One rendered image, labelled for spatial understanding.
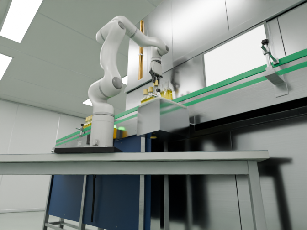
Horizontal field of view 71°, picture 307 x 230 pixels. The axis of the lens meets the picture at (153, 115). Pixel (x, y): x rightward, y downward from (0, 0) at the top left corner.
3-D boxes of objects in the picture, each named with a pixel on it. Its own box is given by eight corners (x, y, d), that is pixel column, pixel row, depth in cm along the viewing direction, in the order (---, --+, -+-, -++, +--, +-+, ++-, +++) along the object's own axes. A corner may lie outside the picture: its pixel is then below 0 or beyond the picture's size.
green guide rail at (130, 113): (157, 109, 134) (157, 98, 137) (156, 109, 134) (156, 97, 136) (55, 146, 256) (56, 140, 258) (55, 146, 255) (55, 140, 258)
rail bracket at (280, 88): (290, 95, 88) (279, 49, 95) (274, 81, 77) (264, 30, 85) (277, 98, 91) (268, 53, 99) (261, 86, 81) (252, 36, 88)
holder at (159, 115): (196, 138, 116) (194, 112, 121) (159, 129, 98) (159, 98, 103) (172, 143, 127) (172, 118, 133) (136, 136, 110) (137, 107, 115)
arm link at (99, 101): (100, 112, 111) (104, 71, 119) (81, 119, 123) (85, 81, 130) (119, 117, 120) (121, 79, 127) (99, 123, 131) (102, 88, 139)
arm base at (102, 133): (109, 147, 102) (112, 110, 108) (74, 148, 107) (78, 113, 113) (124, 153, 120) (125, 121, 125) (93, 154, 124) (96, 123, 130)
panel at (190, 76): (278, 75, 112) (267, 23, 123) (276, 73, 110) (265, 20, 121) (158, 115, 174) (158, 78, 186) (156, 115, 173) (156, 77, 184)
